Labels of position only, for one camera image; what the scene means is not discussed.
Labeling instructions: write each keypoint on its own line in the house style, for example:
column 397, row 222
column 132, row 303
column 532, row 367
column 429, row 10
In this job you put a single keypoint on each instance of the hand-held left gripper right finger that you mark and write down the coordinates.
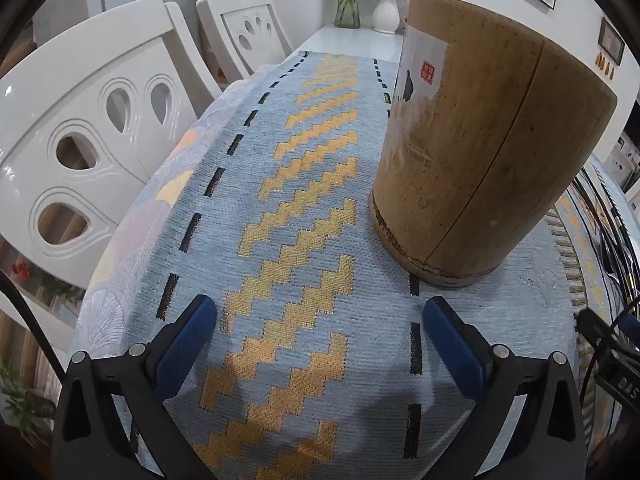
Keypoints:
column 455, row 350

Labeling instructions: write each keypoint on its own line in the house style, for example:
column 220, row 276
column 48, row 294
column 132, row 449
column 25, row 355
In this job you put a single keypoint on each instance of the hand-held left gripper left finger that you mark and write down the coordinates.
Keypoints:
column 185, row 345

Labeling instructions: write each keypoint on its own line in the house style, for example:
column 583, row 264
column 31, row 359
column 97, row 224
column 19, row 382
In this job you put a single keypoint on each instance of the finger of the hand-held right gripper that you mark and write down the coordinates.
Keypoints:
column 595, row 327

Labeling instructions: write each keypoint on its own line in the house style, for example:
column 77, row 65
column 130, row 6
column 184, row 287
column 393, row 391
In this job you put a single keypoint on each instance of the pile of black chopsticks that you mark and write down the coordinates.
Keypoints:
column 605, row 250

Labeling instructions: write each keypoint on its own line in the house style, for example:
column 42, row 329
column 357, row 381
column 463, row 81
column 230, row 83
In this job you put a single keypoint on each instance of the bamboo utensil holder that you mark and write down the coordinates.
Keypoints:
column 475, row 135

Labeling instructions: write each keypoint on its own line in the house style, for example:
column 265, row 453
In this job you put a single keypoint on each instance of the blue patterned table runner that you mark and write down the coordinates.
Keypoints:
column 310, row 260

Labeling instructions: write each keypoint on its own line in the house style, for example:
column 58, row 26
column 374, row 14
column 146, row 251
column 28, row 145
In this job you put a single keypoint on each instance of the plant with red berries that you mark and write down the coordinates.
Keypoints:
column 22, row 269

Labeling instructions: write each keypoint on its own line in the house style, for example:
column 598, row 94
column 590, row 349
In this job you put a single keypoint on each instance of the small framed picture with tassels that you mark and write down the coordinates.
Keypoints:
column 611, row 42

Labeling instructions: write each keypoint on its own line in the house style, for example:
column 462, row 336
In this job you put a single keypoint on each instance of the white carved chair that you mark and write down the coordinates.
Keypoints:
column 227, row 60
column 100, row 60

